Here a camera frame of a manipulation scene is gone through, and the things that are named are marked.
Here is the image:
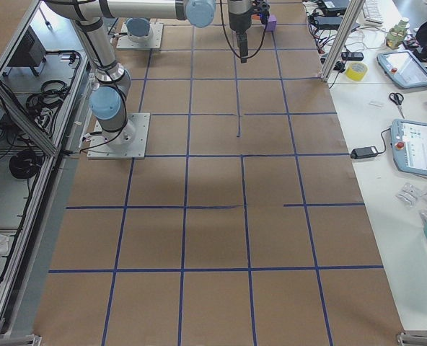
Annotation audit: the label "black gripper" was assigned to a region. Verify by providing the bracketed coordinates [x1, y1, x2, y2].
[236, 32, 249, 63]

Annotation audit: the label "purple foam cube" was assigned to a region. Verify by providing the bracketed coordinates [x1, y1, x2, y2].
[265, 14, 277, 32]

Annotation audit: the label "yellow tape roll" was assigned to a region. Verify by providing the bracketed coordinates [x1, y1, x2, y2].
[345, 61, 368, 81]

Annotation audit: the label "teach pendant far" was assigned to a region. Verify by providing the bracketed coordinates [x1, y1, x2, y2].
[377, 50, 427, 89]

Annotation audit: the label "teach pendant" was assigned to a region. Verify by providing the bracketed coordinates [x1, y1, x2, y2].
[390, 119, 427, 176]
[377, 50, 427, 89]

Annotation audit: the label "black scissors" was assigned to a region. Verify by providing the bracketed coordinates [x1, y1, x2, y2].
[389, 92, 405, 119]

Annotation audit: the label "black power adapter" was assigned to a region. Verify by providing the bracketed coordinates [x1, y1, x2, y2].
[350, 146, 379, 159]

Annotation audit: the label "teach pendant near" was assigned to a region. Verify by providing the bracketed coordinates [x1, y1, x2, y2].
[390, 119, 427, 176]

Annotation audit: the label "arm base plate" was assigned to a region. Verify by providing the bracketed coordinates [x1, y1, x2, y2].
[87, 113, 150, 159]
[116, 22, 164, 50]

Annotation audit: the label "aluminium frame post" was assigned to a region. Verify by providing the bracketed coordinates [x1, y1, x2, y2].
[320, 0, 364, 82]

